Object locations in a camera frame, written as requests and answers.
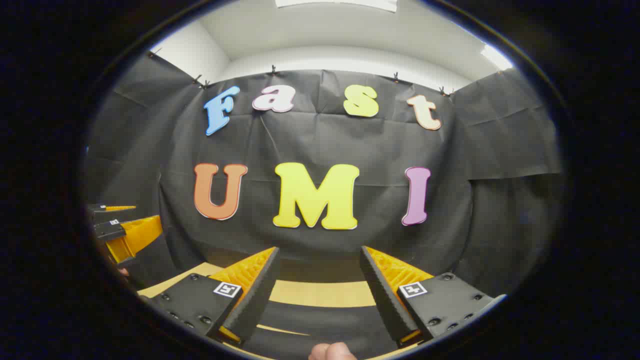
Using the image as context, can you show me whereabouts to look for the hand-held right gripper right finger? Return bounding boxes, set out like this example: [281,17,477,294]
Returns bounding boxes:
[360,245,507,349]

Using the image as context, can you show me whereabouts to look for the black backdrop cloth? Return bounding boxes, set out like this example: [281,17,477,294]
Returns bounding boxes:
[82,50,563,301]

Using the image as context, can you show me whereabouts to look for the ceiling light panel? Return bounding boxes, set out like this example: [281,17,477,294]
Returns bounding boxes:
[481,44,514,71]
[275,0,398,13]

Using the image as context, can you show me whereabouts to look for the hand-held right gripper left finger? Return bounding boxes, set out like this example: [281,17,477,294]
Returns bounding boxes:
[141,246,280,347]

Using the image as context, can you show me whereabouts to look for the dark grey jeans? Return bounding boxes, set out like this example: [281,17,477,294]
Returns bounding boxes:
[242,299,401,359]

